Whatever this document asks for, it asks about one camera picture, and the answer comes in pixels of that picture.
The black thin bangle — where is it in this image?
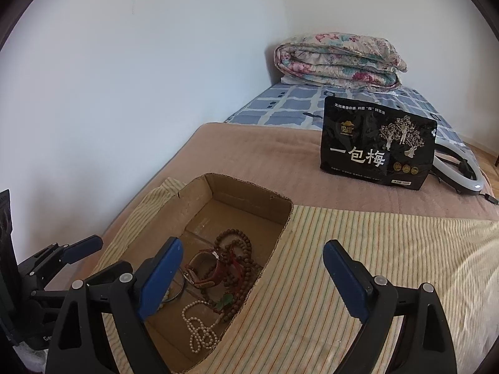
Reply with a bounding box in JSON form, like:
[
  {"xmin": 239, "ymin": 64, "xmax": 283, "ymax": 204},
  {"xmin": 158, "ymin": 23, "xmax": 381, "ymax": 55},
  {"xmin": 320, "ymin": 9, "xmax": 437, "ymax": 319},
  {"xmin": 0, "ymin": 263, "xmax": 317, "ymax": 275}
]
[{"xmin": 162, "ymin": 269, "xmax": 187, "ymax": 305}]

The brown leather watch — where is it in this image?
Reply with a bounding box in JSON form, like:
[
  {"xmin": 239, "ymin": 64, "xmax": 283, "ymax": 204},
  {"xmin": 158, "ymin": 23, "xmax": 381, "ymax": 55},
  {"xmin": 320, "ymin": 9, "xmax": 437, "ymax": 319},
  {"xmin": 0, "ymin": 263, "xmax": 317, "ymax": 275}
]
[{"xmin": 182, "ymin": 249, "xmax": 226, "ymax": 290}]

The white pearl necklace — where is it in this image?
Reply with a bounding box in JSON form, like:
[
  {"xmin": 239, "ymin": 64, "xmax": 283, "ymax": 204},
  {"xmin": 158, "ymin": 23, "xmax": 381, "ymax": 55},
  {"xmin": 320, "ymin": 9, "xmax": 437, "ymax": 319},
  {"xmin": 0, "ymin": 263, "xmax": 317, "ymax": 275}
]
[{"xmin": 182, "ymin": 300, "xmax": 219, "ymax": 352}]

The brown wooden bead necklace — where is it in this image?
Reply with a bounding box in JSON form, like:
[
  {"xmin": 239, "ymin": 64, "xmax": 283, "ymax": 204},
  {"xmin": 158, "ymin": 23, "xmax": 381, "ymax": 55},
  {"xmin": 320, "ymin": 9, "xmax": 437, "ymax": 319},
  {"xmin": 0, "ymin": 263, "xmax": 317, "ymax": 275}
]
[{"xmin": 200, "ymin": 228, "xmax": 264, "ymax": 314}]

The yellow striped towel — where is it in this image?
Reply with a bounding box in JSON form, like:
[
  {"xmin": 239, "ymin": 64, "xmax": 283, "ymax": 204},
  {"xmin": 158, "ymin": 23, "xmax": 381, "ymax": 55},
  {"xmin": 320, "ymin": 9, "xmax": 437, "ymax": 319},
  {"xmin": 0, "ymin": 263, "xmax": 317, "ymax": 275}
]
[{"xmin": 96, "ymin": 173, "xmax": 498, "ymax": 373}]

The open cardboard box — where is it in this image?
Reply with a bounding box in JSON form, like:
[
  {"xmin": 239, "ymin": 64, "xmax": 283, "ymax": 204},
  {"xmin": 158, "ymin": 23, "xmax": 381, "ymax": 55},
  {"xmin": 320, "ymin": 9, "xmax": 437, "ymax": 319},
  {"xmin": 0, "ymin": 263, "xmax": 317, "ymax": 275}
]
[{"xmin": 91, "ymin": 172, "xmax": 294, "ymax": 374}]

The pink brown blanket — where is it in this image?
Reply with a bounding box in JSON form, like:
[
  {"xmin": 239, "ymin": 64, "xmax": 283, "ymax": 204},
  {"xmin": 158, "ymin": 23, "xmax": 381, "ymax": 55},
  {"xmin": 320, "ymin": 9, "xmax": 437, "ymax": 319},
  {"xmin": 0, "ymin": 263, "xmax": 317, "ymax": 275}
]
[{"xmin": 46, "ymin": 122, "xmax": 498, "ymax": 289}]

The black snack bag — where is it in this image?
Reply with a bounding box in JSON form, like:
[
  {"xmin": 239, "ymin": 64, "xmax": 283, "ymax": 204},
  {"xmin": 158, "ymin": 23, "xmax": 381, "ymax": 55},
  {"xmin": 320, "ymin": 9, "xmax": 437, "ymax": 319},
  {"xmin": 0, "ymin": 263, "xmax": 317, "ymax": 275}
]
[{"xmin": 320, "ymin": 95, "xmax": 437, "ymax": 191}]

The blue checked bed sheet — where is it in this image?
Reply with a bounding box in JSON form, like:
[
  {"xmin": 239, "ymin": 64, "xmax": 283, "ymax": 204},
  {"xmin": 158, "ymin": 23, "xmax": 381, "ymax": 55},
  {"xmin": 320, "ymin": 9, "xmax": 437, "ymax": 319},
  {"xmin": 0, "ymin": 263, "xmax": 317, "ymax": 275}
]
[{"xmin": 226, "ymin": 83, "xmax": 469, "ymax": 152}]

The folded floral quilt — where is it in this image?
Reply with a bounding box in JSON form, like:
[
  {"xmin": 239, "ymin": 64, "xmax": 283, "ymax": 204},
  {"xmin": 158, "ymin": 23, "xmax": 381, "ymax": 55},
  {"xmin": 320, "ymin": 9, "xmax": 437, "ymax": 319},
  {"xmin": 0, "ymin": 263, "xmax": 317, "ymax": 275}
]
[{"xmin": 273, "ymin": 32, "xmax": 408, "ymax": 90}]

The white ring light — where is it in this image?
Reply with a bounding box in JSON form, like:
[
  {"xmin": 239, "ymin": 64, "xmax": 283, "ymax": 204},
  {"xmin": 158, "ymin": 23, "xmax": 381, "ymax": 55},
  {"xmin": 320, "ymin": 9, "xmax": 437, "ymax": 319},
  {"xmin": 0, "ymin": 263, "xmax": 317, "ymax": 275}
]
[{"xmin": 431, "ymin": 138, "xmax": 485, "ymax": 195}]

